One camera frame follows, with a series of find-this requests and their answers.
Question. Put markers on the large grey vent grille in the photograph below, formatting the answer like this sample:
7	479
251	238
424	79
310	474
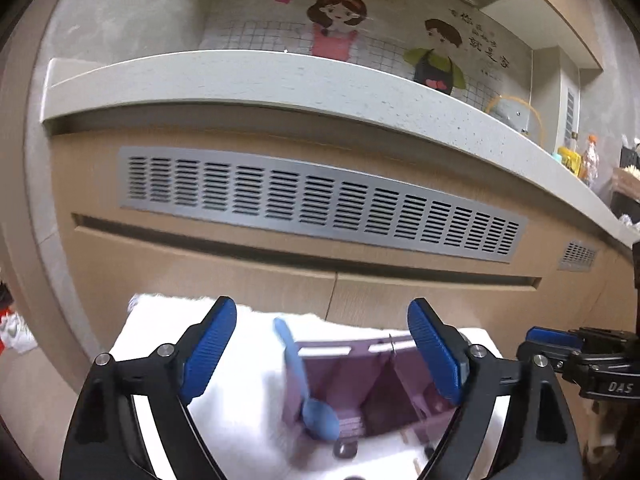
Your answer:
300	195

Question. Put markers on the white stone countertop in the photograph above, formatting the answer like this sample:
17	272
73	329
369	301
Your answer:
250	80

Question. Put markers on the grey pot with yellow rim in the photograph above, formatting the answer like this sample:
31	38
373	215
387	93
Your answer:
510	112

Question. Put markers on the white cloth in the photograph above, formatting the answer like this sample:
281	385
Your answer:
240	435

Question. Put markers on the small grey vent grille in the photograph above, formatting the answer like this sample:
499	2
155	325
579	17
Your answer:
577	256

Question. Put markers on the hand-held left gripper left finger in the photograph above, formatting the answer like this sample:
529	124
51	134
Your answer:
210	345

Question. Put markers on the blue spoon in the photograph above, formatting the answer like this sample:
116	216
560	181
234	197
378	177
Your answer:
320	420

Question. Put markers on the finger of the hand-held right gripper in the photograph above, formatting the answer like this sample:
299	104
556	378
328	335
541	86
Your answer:
550	336

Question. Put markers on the cardboard box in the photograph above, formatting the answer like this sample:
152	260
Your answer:
627	180

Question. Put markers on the yellow bottle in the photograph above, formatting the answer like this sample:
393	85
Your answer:
569	162

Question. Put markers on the purple utensil holder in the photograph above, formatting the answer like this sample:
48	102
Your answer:
340	375

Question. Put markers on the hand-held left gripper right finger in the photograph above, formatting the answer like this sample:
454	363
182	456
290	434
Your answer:
435	355

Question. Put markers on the clear bottle with orange cap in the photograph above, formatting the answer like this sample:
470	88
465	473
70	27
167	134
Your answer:
590	160

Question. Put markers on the cartoon wall poster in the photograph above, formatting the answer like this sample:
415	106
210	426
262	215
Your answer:
280	20

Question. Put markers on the white shoe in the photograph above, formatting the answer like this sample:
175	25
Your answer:
15	332

